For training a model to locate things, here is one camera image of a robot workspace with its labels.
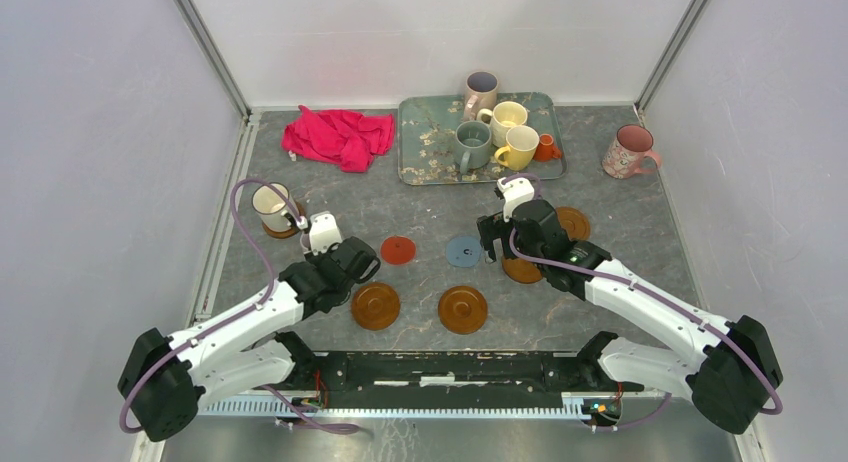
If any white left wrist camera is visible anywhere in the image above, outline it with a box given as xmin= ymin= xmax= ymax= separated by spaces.
xmin=307 ymin=211 xmax=343 ymax=255

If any white toothed cable rail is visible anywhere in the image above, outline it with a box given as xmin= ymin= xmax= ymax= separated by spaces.
xmin=199 ymin=394 xmax=590 ymax=421

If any yellow ceramic mug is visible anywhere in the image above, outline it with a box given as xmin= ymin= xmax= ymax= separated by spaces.
xmin=494 ymin=125 xmax=540 ymax=172

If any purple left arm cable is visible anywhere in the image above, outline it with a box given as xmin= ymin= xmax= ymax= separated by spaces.
xmin=119 ymin=178 xmax=362 ymax=436

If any cream yellow mug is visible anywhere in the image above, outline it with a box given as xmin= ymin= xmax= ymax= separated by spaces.
xmin=476 ymin=101 xmax=528 ymax=147

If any crumpled red cloth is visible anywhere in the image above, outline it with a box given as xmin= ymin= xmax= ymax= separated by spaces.
xmin=281 ymin=105 xmax=396 ymax=173

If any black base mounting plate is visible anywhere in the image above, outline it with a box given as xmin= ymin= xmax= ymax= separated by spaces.
xmin=273 ymin=351 xmax=642 ymax=410

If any pink floral patterned mug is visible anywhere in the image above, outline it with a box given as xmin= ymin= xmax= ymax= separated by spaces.
xmin=601 ymin=124 xmax=663 ymax=179

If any green floral serving tray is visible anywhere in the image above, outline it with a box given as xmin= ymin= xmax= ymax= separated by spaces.
xmin=396 ymin=92 xmax=563 ymax=186

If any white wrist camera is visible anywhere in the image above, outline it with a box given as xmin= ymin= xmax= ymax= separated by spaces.
xmin=497 ymin=174 xmax=536 ymax=222
xmin=307 ymin=211 xmax=343 ymax=255

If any brown wooden coaster far left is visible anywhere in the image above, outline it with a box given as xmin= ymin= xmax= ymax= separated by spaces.
xmin=259 ymin=202 xmax=299 ymax=239

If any small orange cup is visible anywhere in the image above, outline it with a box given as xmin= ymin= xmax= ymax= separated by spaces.
xmin=533 ymin=134 xmax=562 ymax=162

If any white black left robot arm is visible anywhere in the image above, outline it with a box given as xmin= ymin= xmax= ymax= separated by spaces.
xmin=117 ymin=237 xmax=380 ymax=442

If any blue round coaster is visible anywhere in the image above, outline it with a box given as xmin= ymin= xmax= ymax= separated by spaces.
xmin=445 ymin=235 xmax=482 ymax=268

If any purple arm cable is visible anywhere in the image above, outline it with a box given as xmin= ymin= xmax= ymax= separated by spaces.
xmin=119 ymin=178 xmax=362 ymax=436
xmin=495 ymin=172 xmax=784 ymax=432

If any glossy wooden ridged coaster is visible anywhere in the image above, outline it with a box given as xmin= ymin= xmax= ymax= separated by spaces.
xmin=351 ymin=282 xmax=400 ymax=331

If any red round coaster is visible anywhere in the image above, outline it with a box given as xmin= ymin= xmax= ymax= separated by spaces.
xmin=380 ymin=236 xmax=417 ymax=265

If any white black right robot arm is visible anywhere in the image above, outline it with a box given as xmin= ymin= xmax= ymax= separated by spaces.
xmin=476 ymin=199 xmax=784 ymax=434

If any white mug black handle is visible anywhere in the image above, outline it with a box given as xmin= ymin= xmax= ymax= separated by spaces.
xmin=251 ymin=185 xmax=297 ymax=234

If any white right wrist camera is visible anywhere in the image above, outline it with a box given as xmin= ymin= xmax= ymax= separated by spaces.
xmin=497 ymin=174 xmax=536 ymax=222

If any beige pink tall mug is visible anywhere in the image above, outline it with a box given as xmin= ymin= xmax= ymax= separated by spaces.
xmin=462 ymin=71 xmax=499 ymax=121

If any grey-green ceramic mug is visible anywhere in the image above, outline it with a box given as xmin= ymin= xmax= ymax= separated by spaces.
xmin=451 ymin=121 xmax=493 ymax=175

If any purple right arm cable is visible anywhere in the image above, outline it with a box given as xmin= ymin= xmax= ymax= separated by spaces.
xmin=495 ymin=172 xmax=784 ymax=432

